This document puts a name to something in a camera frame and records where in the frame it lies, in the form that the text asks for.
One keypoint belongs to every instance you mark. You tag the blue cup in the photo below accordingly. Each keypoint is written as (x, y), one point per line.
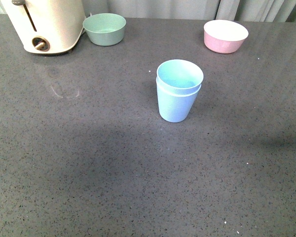
(179, 76)
(175, 106)

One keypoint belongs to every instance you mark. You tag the cream white toaster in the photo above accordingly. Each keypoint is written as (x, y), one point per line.
(46, 26)

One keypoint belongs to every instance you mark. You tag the grey curtain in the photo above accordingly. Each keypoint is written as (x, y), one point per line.
(238, 10)

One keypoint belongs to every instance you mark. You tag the pink bowl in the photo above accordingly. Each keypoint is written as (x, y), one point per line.
(224, 36)

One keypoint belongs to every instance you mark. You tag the green bowl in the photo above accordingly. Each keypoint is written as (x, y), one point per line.
(105, 29)

